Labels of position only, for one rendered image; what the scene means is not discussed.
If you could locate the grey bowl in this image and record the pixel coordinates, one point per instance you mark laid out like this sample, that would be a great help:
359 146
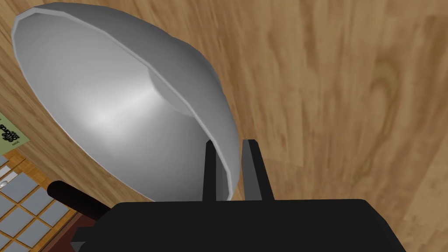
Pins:
115 105

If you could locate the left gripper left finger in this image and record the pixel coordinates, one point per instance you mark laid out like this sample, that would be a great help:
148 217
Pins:
209 175

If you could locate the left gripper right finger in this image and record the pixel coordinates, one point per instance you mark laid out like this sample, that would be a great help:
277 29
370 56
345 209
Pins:
254 175

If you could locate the black round rod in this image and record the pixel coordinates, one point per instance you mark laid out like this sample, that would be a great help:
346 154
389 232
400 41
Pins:
75 199

